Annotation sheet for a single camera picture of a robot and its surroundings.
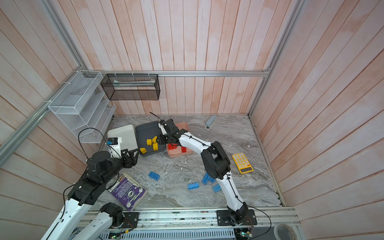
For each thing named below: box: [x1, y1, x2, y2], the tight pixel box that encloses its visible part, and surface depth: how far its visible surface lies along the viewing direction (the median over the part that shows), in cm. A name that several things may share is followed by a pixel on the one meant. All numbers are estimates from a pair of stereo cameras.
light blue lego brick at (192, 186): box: [188, 182, 200, 190], surface depth 85 cm
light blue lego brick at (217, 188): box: [213, 184, 222, 193], surface depth 85 cm
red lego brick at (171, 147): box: [168, 143, 178, 150], surface depth 102 cm
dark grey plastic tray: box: [135, 121, 167, 157], surface depth 107 cm
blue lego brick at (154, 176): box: [148, 171, 161, 181], surface depth 89 cm
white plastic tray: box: [107, 124, 138, 151], surface depth 110 cm
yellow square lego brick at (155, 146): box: [152, 143, 159, 151], surface depth 100 cm
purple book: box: [108, 172, 148, 212], surface depth 81 cm
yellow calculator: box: [232, 152, 254, 174], surface depth 93 cm
